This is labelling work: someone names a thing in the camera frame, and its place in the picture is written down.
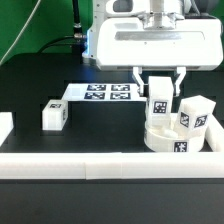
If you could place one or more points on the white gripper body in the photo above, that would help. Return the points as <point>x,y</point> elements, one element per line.
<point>123,43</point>

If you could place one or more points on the black cable vertical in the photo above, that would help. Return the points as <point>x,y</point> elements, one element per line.
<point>76,16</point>

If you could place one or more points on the white front fence bar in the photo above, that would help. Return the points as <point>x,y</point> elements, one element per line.
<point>89,166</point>

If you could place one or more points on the white round stool seat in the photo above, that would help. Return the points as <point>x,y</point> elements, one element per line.
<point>166,140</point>

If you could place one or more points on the white AprilTag marker sheet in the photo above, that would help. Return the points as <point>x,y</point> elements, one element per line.
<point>102,92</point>

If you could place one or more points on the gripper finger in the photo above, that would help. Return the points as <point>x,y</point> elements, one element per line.
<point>136,74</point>
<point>180,74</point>

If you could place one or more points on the black cable horizontal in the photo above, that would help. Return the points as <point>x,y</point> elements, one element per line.
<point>76,42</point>

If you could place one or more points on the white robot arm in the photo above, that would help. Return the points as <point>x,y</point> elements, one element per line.
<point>152,13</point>

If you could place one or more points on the white left fence block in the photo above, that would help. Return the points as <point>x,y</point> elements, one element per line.
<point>6,125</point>

